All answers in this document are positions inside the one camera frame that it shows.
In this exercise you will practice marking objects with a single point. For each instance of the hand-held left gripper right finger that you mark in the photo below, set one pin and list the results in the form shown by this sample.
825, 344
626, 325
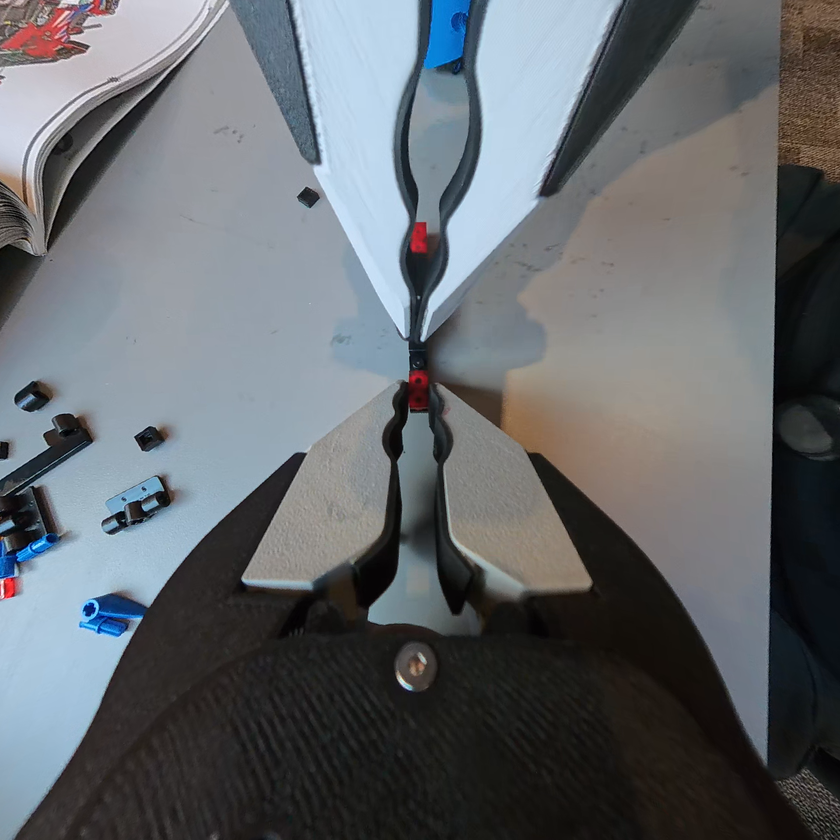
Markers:
505, 518

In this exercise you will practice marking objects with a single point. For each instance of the blue pin brick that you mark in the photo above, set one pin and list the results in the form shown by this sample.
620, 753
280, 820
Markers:
39, 546

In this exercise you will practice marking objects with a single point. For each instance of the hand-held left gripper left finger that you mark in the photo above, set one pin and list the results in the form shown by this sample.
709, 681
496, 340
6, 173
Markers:
328, 512

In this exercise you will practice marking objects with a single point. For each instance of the small red tile brick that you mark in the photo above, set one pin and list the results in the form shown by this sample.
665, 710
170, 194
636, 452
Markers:
8, 588

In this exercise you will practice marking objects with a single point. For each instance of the blue connector brick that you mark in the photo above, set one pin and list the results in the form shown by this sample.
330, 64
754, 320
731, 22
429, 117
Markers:
108, 613

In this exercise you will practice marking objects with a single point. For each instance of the open instruction booklet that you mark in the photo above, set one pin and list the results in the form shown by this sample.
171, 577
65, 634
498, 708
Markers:
118, 72

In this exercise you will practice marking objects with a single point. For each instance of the grey desk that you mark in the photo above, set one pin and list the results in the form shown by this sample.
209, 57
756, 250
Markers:
229, 328

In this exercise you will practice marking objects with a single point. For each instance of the black plate brick assembly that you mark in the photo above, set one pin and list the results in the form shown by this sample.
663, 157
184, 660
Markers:
26, 512

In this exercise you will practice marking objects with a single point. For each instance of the black hinge plate brick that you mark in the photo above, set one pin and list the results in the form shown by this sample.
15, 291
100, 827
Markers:
134, 505

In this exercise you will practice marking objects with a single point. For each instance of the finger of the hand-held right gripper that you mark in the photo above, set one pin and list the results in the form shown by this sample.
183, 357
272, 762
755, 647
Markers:
525, 118
354, 118

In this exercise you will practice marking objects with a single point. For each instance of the small black holed brick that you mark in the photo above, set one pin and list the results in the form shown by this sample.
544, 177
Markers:
148, 438

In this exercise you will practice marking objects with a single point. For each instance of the black and red brick strip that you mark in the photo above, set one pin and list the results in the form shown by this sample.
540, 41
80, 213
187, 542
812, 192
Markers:
418, 390

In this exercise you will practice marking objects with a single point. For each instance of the long black beam brick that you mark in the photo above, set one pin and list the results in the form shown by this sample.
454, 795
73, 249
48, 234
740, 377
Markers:
46, 459

